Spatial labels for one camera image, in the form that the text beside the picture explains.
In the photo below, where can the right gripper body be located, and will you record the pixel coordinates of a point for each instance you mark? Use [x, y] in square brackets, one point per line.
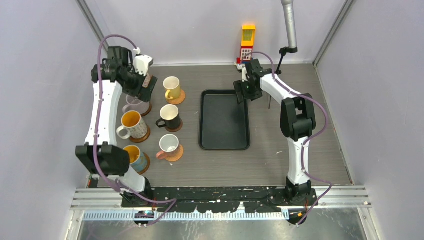
[250, 92]

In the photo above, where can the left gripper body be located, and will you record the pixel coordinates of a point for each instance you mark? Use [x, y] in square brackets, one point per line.
[134, 86]

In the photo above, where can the dusty pink mug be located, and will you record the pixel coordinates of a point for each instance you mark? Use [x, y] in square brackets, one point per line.
[147, 81]

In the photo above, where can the lilac ribbed mug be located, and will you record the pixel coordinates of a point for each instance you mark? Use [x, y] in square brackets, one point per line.
[134, 104]

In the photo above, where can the yellow mug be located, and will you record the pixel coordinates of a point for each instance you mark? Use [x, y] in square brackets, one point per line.
[173, 88]

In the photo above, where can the white floral orange-inside mug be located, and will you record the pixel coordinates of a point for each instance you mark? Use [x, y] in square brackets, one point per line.
[132, 125]

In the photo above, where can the black white-inside mug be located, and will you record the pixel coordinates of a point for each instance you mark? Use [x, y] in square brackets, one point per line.
[169, 117]

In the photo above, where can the woven rattan coaster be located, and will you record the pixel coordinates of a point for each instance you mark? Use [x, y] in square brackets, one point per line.
[177, 155]
[178, 100]

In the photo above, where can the black plastic tray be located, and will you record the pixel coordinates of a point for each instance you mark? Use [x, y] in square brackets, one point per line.
[224, 123]

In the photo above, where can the dark walnut round coaster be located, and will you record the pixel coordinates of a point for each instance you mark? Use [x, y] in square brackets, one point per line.
[173, 130]

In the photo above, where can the salmon pink mug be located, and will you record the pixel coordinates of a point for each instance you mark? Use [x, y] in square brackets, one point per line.
[169, 145]

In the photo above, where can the blue orange-inside mug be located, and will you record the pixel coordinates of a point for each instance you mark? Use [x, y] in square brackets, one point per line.
[136, 157]

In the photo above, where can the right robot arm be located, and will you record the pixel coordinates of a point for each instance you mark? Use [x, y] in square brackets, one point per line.
[297, 122]

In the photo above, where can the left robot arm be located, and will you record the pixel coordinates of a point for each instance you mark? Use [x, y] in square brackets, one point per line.
[100, 153]

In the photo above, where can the brown wooden saucer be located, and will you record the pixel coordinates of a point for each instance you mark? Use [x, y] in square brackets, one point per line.
[148, 162]
[148, 110]
[142, 139]

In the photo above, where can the colourful toy block tower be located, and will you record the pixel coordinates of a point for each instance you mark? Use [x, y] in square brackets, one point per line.
[248, 32]

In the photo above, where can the black tripod stand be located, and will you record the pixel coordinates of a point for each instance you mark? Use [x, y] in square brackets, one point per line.
[283, 52]

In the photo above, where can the brown wooden saucer near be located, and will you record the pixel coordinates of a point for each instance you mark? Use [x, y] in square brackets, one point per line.
[148, 162]

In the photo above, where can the grey metal pole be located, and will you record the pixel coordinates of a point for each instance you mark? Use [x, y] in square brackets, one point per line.
[289, 16]

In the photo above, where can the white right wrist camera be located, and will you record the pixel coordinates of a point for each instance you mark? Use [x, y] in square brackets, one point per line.
[241, 68]

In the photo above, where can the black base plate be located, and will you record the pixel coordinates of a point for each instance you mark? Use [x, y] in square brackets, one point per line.
[218, 200]

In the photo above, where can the aluminium rail frame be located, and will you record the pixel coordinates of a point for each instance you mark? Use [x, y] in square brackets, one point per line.
[103, 204]

